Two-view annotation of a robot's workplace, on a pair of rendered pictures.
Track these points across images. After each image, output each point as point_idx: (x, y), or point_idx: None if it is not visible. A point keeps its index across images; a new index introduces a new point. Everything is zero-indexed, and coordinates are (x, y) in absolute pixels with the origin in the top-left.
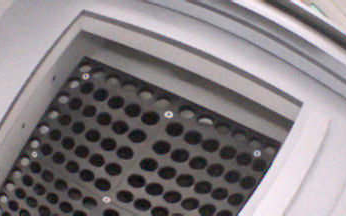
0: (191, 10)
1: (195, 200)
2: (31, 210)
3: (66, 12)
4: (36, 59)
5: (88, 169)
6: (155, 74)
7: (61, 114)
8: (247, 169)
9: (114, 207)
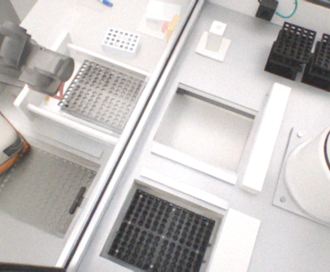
0: (104, 215)
1: (158, 212)
2: (176, 265)
3: (99, 263)
4: (124, 269)
5: (152, 243)
6: None
7: (132, 257)
8: (147, 198)
9: (165, 234)
